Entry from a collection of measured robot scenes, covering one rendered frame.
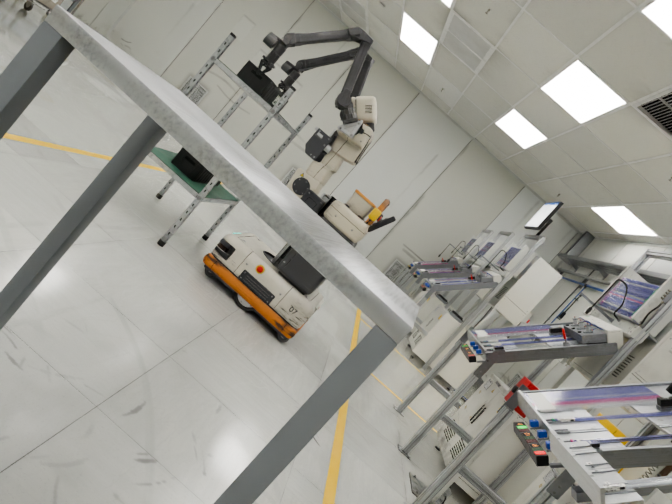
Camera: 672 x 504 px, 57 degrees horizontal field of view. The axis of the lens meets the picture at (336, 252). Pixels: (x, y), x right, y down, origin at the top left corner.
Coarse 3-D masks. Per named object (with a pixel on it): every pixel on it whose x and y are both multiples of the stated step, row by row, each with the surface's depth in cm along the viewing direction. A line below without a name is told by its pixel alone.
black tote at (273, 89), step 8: (248, 64) 341; (240, 72) 342; (248, 72) 341; (256, 72) 341; (248, 80) 341; (256, 80) 341; (264, 80) 341; (256, 88) 341; (264, 88) 341; (272, 88) 351; (264, 96) 350; (272, 96) 362; (280, 96) 375; (272, 104) 373
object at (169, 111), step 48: (48, 48) 91; (96, 48) 90; (0, 96) 92; (144, 96) 89; (144, 144) 132; (192, 144) 87; (96, 192) 134; (240, 192) 86; (288, 192) 121; (48, 240) 135; (288, 240) 85; (336, 240) 110; (384, 288) 100; (384, 336) 83; (336, 384) 83; (288, 432) 84; (240, 480) 85
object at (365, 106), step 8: (360, 96) 356; (368, 96) 355; (360, 104) 355; (368, 104) 354; (376, 104) 358; (360, 112) 355; (368, 112) 354; (376, 112) 357; (368, 120) 356; (376, 120) 363
